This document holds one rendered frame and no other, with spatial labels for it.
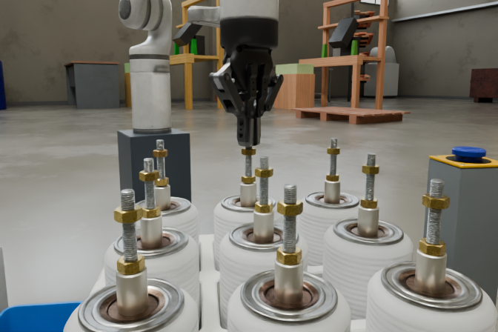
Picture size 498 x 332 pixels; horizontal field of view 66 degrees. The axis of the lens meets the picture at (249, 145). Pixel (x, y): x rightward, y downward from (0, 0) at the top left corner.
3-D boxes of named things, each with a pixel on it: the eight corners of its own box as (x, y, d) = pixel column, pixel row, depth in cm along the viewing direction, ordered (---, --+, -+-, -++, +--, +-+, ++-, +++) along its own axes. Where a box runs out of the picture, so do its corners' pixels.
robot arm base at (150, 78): (128, 130, 96) (125, 60, 93) (164, 128, 100) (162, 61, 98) (138, 135, 88) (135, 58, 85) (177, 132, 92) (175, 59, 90)
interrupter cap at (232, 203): (234, 196, 58) (234, 191, 58) (282, 201, 55) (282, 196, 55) (211, 210, 51) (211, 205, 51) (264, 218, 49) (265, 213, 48)
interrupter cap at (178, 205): (143, 201, 56) (143, 196, 56) (195, 201, 55) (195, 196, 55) (124, 218, 48) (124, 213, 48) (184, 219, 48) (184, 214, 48)
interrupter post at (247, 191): (243, 202, 55) (243, 180, 54) (259, 204, 54) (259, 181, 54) (236, 207, 53) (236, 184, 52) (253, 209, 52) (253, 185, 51)
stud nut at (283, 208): (296, 218, 28) (296, 207, 28) (274, 214, 29) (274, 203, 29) (304, 210, 30) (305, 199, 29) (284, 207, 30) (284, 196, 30)
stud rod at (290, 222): (292, 283, 29) (294, 187, 28) (280, 280, 30) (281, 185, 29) (296, 277, 30) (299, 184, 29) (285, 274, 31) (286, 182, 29)
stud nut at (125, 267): (149, 268, 28) (148, 257, 28) (129, 277, 27) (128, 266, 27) (133, 261, 29) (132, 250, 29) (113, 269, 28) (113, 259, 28)
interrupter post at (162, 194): (155, 206, 53) (155, 183, 53) (173, 207, 53) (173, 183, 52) (150, 212, 51) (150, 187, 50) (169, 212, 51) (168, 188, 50)
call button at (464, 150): (444, 160, 54) (445, 146, 53) (470, 159, 54) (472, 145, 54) (464, 167, 50) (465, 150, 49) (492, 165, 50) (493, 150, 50)
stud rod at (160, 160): (158, 197, 51) (157, 141, 50) (157, 195, 52) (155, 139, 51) (166, 196, 51) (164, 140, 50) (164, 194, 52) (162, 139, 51)
